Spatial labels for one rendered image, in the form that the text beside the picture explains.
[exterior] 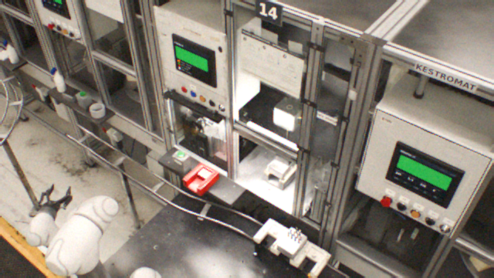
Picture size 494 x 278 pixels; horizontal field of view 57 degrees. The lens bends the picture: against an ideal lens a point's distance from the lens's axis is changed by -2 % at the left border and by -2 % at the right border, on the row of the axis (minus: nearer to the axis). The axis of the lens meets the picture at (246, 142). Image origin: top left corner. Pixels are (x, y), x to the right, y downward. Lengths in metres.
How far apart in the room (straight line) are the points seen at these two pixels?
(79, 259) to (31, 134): 2.93
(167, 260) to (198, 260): 0.17
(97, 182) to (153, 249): 1.43
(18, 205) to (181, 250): 1.78
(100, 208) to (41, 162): 2.54
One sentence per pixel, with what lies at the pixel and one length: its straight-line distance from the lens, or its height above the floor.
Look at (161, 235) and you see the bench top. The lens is 2.67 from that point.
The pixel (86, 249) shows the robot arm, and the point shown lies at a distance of 1.74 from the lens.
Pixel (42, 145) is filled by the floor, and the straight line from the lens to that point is 4.41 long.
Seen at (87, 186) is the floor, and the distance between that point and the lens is 3.93.
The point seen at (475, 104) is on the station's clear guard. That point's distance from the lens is 1.60.
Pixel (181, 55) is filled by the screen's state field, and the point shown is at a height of 1.65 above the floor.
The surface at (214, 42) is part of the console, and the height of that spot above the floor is 1.77.
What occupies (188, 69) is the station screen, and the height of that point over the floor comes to 1.58.
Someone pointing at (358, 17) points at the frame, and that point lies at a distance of 1.77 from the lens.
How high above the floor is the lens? 2.86
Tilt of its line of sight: 45 degrees down
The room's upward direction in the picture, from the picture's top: straight up
